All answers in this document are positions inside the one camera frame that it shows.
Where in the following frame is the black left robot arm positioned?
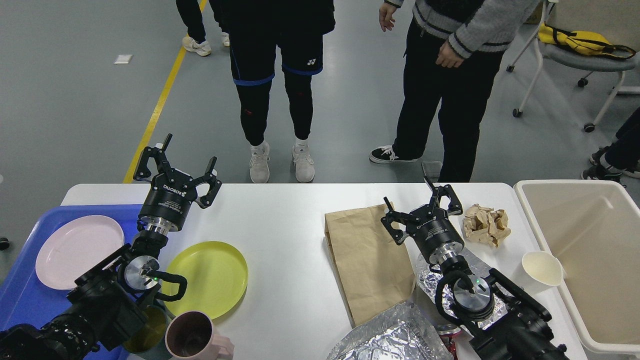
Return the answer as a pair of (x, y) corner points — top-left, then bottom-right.
(1, 134), (222, 360)

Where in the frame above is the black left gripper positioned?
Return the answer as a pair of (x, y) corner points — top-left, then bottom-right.
(133, 133), (222, 232)

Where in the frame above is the yellow bag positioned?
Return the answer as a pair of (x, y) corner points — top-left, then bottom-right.
(537, 23), (637, 60)

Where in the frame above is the pink plate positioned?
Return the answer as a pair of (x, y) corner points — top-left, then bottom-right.
(35, 215), (124, 290)

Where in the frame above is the person in dark jeans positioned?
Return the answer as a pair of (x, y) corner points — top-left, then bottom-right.
(580, 108), (640, 183)

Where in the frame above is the grey office chair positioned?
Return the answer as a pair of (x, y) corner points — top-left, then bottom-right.
(506, 0), (639, 133)

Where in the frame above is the large crumpled aluminium foil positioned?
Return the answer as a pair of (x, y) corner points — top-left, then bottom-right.
(327, 301), (453, 360)

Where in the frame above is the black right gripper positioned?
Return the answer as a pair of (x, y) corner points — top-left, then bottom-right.
(381, 177), (465, 264)

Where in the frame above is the pink mug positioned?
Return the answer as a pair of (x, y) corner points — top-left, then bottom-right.
(164, 310), (234, 360)

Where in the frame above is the crumpled brown paper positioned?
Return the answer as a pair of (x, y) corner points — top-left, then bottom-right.
(462, 203), (512, 248)

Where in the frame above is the beige plastic bin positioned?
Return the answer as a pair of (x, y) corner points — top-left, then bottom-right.
(514, 180), (640, 357)

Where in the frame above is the yellow plate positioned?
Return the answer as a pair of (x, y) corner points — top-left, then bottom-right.
(165, 241), (249, 320)

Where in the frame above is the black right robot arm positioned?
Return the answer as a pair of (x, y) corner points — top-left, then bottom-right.
(381, 178), (567, 360)

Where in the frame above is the person in grey sweater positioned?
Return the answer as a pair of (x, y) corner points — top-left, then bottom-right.
(369, 0), (538, 183)

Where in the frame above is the dark green mug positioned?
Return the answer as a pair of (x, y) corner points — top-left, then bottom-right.
(122, 305), (172, 360)

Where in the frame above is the small aluminium foil piece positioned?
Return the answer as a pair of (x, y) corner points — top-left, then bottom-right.
(416, 248), (508, 330)

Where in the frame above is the blue plastic tray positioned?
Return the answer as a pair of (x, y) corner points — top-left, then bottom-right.
(0, 203), (142, 330)

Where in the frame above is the person in black shorts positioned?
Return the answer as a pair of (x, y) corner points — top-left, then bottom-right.
(210, 0), (336, 183)

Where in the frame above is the left floor outlet plate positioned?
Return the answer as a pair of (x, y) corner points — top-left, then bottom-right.
(421, 161), (442, 182)

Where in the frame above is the white paper cup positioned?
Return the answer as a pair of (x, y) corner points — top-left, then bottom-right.
(521, 250), (566, 287)

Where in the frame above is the brown paper bag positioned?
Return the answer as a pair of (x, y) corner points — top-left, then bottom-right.
(324, 204), (416, 327)

